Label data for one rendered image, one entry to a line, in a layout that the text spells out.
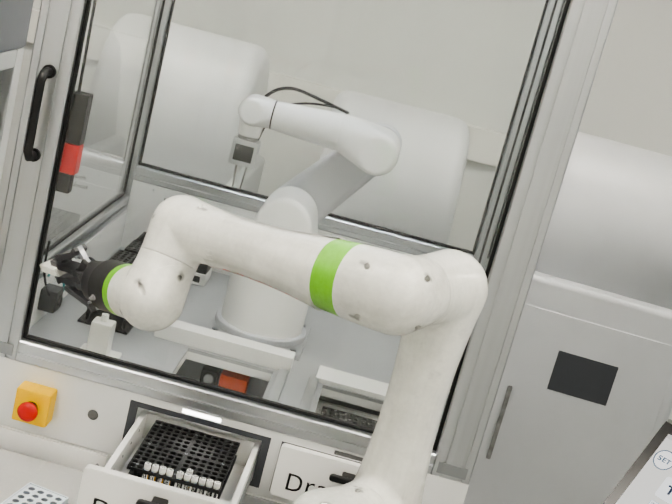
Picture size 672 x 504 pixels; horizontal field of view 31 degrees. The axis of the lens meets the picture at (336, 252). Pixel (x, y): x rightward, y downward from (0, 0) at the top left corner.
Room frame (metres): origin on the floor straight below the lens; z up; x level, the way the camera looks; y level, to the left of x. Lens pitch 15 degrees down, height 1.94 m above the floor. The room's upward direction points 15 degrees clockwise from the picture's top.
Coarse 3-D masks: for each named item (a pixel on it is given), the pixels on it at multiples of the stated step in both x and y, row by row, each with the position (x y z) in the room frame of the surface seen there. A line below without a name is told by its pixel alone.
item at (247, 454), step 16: (144, 416) 2.22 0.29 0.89; (160, 416) 2.24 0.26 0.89; (128, 432) 2.14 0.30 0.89; (144, 432) 2.24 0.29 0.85; (208, 432) 2.24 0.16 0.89; (224, 432) 2.25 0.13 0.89; (128, 448) 2.12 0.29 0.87; (240, 448) 2.24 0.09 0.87; (256, 448) 2.21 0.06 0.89; (112, 464) 1.99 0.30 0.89; (240, 464) 2.24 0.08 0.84; (240, 480) 2.06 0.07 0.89; (224, 496) 2.09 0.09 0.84; (240, 496) 2.01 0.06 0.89
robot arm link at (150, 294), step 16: (144, 256) 1.87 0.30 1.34; (160, 256) 1.86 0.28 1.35; (112, 272) 1.92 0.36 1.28; (128, 272) 1.88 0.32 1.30; (144, 272) 1.85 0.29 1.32; (160, 272) 1.85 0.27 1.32; (176, 272) 1.86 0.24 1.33; (192, 272) 1.89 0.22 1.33; (112, 288) 1.89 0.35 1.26; (128, 288) 1.84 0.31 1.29; (144, 288) 1.84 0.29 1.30; (160, 288) 1.84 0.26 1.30; (176, 288) 1.85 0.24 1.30; (112, 304) 1.89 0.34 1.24; (128, 304) 1.83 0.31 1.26; (144, 304) 1.83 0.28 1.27; (160, 304) 1.83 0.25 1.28; (176, 304) 1.85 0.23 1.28; (128, 320) 1.85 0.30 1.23; (144, 320) 1.83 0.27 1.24; (160, 320) 1.84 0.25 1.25
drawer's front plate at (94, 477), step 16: (96, 480) 1.89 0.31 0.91; (112, 480) 1.89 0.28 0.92; (128, 480) 1.89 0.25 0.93; (144, 480) 1.90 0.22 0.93; (80, 496) 1.89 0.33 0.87; (96, 496) 1.89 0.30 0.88; (112, 496) 1.89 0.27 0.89; (128, 496) 1.89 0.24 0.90; (144, 496) 1.89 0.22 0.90; (160, 496) 1.89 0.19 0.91; (176, 496) 1.89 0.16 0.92; (192, 496) 1.89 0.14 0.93; (208, 496) 1.90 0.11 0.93
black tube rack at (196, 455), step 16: (160, 432) 2.17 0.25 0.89; (176, 432) 2.19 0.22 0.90; (192, 432) 2.20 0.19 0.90; (144, 448) 2.08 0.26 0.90; (160, 448) 2.09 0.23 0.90; (176, 448) 2.12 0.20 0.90; (192, 448) 2.13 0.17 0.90; (208, 448) 2.15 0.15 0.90; (224, 448) 2.17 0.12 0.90; (144, 464) 2.02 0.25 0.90; (160, 464) 2.04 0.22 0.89; (176, 464) 2.06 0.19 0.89; (192, 464) 2.06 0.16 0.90; (208, 464) 2.08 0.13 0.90; (224, 464) 2.09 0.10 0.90; (224, 480) 2.04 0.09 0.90
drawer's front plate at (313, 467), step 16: (288, 448) 2.18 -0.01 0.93; (304, 448) 2.19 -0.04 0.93; (288, 464) 2.18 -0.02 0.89; (304, 464) 2.18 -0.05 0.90; (320, 464) 2.18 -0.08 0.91; (336, 464) 2.18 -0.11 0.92; (352, 464) 2.18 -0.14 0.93; (272, 480) 2.18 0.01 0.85; (304, 480) 2.18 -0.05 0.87; (320, 480) 2.18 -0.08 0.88; (288, 496) 2.18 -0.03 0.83
